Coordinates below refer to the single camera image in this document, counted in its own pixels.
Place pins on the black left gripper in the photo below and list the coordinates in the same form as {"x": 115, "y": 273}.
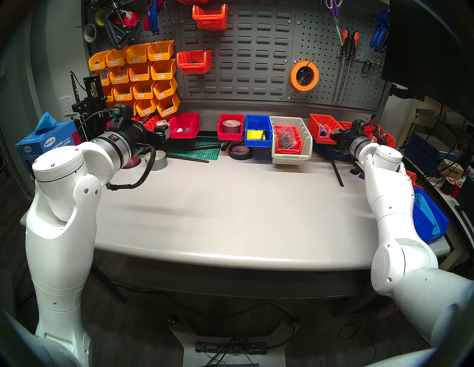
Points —
{"x": 139, "y": 137}

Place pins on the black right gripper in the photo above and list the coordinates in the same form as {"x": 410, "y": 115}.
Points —
{"x": 353, "y": 136}

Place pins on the red bin with glue sticks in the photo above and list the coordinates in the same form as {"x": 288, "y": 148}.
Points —
{"x": 316, "y": 135}

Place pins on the red plastic storage bin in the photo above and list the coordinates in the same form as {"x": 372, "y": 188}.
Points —
{"x": 410, "y": 177}
{"x": 152, "y": 123}
{"x": 347, "y": 124}
{"x": 276, "y": 142}
{"x": 389, "y": 142}
{"x": 222, "y": 136}
{"x": 189, "y": 120}
{"x": 139, "y": 118}

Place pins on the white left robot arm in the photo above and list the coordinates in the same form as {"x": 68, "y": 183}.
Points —
{"x": 59, "y": 240}

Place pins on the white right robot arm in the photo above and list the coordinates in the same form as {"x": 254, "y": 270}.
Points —
{"x": 392, "y": 192}

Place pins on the red tool bundle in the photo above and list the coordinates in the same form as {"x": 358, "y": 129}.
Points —
{"x": 372, "y": 129}

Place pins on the blue and red hand tool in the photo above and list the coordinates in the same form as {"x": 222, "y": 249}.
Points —
{"x": 152, "y": 18}

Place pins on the yellow bin labelled M2.5-5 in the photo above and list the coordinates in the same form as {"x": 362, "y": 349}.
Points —
{"x": 146, "y": 107}

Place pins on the blue bar clamp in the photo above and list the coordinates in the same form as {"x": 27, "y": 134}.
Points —
{"x": 327, "y": 153}

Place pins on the yellow bin labelled M4-0.7X6 HEX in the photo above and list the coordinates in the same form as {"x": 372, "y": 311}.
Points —
{"x": 168, "y": 106}

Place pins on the yellow bin labelled M3-8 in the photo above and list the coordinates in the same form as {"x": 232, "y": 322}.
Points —
{"x": 142, "y": 90}

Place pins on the large beige plastic bin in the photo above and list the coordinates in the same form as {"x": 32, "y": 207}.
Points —
{"x": 307, "y": 150}

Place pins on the yellow bin labelled M3-6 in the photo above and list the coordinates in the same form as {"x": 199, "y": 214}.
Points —
{"x": 164, "y": 90}

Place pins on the yellow bin labelled M3-12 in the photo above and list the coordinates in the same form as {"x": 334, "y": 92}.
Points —
{"x": 123, "y": 92}

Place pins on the small black plastic piece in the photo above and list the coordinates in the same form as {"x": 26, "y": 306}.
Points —
{"x": 356, "y": 171}

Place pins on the yellow small parts bin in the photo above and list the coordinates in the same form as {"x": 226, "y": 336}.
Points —
{"x": 97, "y": 63}
{"x": 109, "y": 94}
{"x": 103, "y": 78}

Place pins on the yellow bin labelled M4-6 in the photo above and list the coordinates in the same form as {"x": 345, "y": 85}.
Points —
{"x": 139, "y": 73}

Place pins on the clear bag of black screws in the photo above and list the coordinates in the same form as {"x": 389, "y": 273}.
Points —
{"x": 287, "y": 140}

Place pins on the yellow bin labelled M3-4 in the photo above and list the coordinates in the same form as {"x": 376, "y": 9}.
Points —
{"x": 163, "y": 71}

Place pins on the yellow bin labelled M4X4X6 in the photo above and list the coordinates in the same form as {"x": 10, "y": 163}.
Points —
{"x": 118, "y": 75}

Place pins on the long black rod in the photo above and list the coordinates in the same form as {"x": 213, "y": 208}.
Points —
{"x": 190, "y": 159}

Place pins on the black metal stand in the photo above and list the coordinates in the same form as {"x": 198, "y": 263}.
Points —
{"x": 89, "y": 105}

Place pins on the black bar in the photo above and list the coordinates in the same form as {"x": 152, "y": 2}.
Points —
{"x": 205, "y": 147}

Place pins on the small metal scissors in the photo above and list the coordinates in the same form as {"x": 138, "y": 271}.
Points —
{"x": 306, "y": 77}

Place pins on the green cutting mat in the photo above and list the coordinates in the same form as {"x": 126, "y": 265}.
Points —
{"x": 207, "y": 153}

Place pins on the yellow bin labelled M3X8 BRD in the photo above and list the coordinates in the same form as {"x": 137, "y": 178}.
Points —
{"x": 115, "y": 58}

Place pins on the yellow bin labelled M3X6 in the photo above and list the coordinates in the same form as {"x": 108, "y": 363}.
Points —
{"x": 163, "y": 53}

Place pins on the black carabiner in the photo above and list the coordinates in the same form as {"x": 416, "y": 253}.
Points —
{"x": 364, "y": 67}

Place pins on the orange tape roll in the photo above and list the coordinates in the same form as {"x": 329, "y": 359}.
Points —
{"x": 293, "y": 76}

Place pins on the black marker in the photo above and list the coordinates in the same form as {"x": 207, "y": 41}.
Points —
{"x": 224, "y": 145}

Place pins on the yellow note pad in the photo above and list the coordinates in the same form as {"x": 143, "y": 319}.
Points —
{"x": 253, "y": 135}

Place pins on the small blue plastic bin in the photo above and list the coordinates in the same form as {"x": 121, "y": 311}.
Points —
{"x": 253, "y": 124}

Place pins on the dark blue crate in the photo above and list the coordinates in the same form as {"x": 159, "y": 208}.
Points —
{"x": 422, "y": 150}

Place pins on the black vise clamp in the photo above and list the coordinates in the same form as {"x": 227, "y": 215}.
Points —
{"x": 118, "y": 39}

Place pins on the black tape roll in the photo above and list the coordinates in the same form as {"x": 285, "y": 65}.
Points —
{"x": 231, "y": 153}

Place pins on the blue cloth in box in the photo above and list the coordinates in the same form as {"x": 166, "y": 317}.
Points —
{"x": 44, "y": 124}

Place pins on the red and white tape roll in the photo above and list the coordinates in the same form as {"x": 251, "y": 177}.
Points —
{"x": 131, "y": 18}

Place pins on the grey tape roll on peg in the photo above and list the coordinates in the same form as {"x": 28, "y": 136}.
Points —
{"x": 84, "y": 34}

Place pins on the blue cleaning cloths box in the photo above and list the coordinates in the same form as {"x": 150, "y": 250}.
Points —
{"x": 37, "y": 142}

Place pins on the yellow tape roll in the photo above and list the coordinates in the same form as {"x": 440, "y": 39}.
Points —
{"x": 97, "y": 18}

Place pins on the grey louvred pegboard panel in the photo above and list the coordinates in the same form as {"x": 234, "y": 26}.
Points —
{"x": 251, "y": 55}

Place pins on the blue cloth in bin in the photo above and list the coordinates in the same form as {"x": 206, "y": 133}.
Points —
{"x": 427, "y": 211}

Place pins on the cardboard box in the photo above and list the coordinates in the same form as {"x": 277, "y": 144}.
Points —
{"x": 453, "y": 171}

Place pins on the black monitor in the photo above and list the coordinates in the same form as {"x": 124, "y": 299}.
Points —
{"x": 426, "y": 44}

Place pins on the large blue plastic bin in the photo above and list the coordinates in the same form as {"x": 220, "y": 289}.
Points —
{"x": 440, "y": 225}

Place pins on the black power strip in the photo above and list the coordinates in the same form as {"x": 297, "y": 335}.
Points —
{"x": 222, "y": 347}

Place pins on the grey duct tape roll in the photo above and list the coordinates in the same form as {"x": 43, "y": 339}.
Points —
{"x": 160, "y": 164}

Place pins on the orange-red wall bin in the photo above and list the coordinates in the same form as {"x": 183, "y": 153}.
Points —
{"x": 192, "y": 1}
{"x": 209, "y": 22}
{"x": 194, "y": 68}

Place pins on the white wall switch plate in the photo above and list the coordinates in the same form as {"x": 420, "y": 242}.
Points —
{"x": 66, "y": 106}

